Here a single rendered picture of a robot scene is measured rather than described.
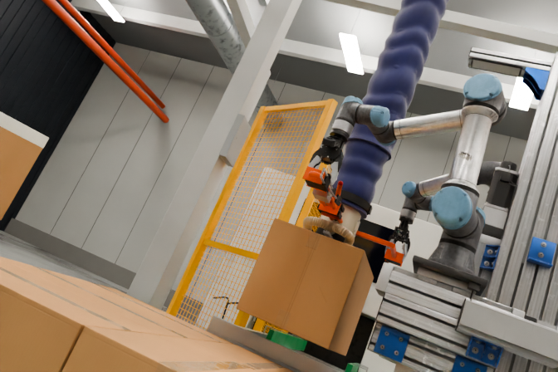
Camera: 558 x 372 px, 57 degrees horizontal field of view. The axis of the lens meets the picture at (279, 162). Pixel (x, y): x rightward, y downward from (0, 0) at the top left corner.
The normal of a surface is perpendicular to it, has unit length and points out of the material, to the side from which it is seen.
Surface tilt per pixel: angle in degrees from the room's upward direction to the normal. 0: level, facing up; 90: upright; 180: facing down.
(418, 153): 90
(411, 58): 102
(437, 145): 90
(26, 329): 90
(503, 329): 90
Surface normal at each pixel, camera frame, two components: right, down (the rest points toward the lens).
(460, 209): -0.52, -0.32
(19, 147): 0.63, 0.04
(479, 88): -0.42, -0.55
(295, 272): -0.22, -0.38
